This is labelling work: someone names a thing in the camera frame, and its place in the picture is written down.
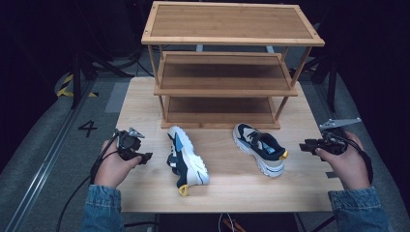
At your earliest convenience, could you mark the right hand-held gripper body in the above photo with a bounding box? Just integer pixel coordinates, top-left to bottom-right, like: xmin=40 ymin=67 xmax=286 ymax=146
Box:
xmin=313 ymin=117 xmax=363 ymax=157

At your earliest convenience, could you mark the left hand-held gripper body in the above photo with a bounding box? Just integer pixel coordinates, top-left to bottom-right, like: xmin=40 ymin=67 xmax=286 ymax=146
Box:
xmin=114 ymin=127 xmax=146 ymax=161

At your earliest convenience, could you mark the white navy sneaker yellow tab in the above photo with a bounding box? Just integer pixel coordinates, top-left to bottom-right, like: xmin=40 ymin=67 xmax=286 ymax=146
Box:
xmin=232 ymin=123 xmax=289 ymax=178
xmin=165 ymin=125 xmax=211 ymax=197

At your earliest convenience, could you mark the wooden three-tier shoe rack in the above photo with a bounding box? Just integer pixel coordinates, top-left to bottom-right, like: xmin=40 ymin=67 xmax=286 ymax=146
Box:
xmin=140 ymin=0 xmax=326 ymax=131

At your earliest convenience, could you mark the person's right hand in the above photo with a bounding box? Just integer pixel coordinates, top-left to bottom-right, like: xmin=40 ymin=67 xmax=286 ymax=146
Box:
xmin=314 ymin=130 xmax=372 ymax=191

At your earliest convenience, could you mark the person's left hand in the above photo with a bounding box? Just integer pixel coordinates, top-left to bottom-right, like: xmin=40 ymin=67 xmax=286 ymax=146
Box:
xmin=93 ymin=138 xmax=143 ymax=189

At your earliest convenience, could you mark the black metal stand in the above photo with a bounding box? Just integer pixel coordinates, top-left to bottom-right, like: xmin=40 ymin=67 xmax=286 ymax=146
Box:
xmin=69 ymin=49 xmax=134 ymax=110
xmin=304 ymin=52 xmax=338 ymax=113

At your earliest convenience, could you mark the yellow black hazard tape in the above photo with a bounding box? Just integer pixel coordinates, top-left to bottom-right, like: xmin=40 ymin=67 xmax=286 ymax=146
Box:
xmin=56 ymin=73 xmax=100 ymax=99

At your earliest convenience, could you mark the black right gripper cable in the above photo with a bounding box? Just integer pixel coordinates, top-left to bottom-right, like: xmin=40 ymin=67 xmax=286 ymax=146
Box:
xmin=328 ymin=132 xmax=375 ymax=186

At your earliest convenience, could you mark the metal floor rail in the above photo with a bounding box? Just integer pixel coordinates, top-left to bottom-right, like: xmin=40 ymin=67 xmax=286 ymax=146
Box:
xmin=312 ymin=81 xmax=342 ymax=130
xmin=2 ymin=80 xmax=95 ymax=232

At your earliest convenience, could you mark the white cable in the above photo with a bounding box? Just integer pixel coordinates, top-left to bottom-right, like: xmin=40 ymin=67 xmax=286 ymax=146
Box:
xmin=218 ymin=212 xmax=234 ymax=232

